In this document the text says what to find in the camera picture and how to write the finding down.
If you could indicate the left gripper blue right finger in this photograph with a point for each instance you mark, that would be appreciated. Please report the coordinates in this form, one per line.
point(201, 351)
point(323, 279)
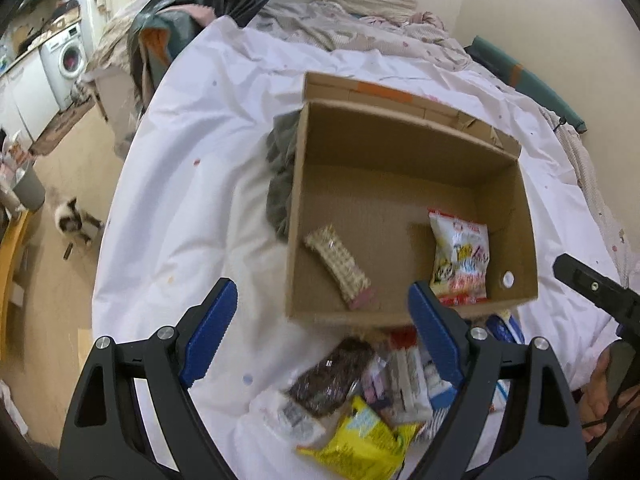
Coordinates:
point(442, 331)

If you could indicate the black plastic bag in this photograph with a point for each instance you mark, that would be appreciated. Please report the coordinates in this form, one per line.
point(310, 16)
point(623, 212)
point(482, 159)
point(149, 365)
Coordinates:
point(163, 29)

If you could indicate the grey cloth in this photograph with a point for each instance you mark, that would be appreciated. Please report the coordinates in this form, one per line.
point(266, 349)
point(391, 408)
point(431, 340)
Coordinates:
point(281, 149)

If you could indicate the grey trash bin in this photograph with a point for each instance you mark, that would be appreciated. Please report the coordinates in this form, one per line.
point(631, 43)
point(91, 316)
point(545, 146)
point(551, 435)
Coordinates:
point(28, 188)

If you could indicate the teal rolled mat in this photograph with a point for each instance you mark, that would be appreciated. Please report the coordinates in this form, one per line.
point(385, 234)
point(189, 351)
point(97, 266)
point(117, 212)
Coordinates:
point(520, 78)

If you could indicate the right hand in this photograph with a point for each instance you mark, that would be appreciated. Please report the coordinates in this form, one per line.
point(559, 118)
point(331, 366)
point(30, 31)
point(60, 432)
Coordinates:
point(593, 404)

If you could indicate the brown cardboard box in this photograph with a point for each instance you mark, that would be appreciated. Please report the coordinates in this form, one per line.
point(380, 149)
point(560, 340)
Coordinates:
point(373, 162)

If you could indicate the yellow snack bag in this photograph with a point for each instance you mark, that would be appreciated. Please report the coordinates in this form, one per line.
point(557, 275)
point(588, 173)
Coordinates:
point(363, 446)

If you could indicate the cat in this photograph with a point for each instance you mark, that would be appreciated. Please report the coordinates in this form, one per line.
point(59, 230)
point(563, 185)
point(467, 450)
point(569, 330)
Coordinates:
point(71, 220)

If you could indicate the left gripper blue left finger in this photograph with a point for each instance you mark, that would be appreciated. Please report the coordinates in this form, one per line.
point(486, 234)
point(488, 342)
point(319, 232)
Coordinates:
point(202, 328)

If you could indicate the dark brown snack packet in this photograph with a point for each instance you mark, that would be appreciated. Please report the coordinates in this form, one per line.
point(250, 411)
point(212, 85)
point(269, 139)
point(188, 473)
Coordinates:
point(325, 387)

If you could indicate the floral crumpled blanket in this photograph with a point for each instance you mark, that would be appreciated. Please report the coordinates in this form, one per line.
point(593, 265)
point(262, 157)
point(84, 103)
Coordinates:
point(328, 26)

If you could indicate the beige wafer snack packet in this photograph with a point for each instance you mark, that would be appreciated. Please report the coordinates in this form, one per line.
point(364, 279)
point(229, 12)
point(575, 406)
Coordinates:
point(354, 285)

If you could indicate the white washing machine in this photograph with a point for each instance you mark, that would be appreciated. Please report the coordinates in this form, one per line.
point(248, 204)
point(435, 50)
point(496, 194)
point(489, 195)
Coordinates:
point(64, 59)

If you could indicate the red white snack bag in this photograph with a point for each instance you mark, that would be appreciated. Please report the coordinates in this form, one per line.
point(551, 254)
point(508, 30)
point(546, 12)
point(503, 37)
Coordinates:
point(461, 259)

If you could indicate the white red snack bar packet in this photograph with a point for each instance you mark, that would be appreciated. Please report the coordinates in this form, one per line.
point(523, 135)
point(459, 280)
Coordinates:
point(409, 401)

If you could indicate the white bed sheet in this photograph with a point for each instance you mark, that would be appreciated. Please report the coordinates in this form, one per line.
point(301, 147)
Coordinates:
point(190, 203)

